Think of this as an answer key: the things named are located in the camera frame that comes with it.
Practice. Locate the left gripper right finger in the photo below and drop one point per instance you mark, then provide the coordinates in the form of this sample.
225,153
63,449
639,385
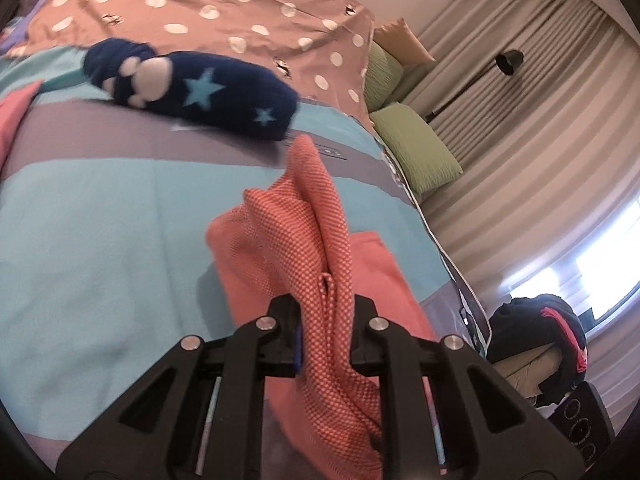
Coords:
447,414

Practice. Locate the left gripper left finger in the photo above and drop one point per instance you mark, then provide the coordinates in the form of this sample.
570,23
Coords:
197,412

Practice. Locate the coral pink knit shirt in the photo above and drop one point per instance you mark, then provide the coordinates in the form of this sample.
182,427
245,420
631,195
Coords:
293,238

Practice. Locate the dark clothes on chair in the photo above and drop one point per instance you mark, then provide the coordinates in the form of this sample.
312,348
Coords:
539,346

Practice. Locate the black speaker box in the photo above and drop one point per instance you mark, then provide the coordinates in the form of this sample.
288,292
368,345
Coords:
583,420

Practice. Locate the blue grey patterned bedspread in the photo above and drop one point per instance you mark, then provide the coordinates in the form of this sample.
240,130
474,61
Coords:
104,263

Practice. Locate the green pillow front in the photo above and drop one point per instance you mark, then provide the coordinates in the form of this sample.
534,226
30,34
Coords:
423,158

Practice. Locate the green pillow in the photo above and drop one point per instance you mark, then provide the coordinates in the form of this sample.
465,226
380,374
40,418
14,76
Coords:
423,158
381,78

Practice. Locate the navy star plush blanket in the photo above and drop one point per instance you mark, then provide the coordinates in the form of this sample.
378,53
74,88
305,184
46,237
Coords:
206,89

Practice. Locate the beige pleated curtain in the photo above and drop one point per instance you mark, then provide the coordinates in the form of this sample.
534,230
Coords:
549,196

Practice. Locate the green pillow back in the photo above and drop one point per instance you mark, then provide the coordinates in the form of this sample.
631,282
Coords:
381,78

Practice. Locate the black floor lamp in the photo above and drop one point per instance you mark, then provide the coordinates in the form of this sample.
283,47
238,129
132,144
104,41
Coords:
506,62

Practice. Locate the mauve pink folded garment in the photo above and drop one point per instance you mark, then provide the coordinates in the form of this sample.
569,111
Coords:
13,108

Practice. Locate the beige pillow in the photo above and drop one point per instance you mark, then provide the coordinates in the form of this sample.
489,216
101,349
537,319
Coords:
398,40

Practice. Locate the pink polka dot sheet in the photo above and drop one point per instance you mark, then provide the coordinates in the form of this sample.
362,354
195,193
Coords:
319,47

